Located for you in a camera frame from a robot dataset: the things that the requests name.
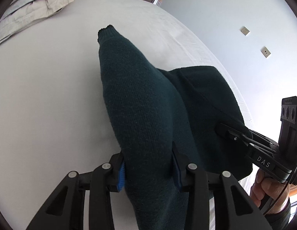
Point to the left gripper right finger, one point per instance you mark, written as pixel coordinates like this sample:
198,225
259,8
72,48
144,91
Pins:
233,207

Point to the upper beige wall socket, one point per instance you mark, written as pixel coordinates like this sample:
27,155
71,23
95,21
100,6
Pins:
245,30

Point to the person's right hand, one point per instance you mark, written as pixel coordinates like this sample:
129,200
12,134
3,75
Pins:
268,186

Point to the white bed sheet mattress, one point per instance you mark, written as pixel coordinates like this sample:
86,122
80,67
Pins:
53,117

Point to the right forearm dark sleeve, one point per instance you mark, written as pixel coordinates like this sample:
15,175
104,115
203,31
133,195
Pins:
280,220

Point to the dark green knit sweater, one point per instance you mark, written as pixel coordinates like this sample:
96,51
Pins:
153,110

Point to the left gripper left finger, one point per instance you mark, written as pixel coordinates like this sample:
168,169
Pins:
64,208

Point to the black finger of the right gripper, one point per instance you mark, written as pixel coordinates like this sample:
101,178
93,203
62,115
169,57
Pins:
237,134

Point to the lower beige wall socket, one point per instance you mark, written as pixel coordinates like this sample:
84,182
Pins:
265,51

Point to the beige wall socket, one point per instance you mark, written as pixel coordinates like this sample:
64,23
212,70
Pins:
265,51
245,30

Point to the beige blue folded duvet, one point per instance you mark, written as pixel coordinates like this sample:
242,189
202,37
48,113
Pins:
22,14

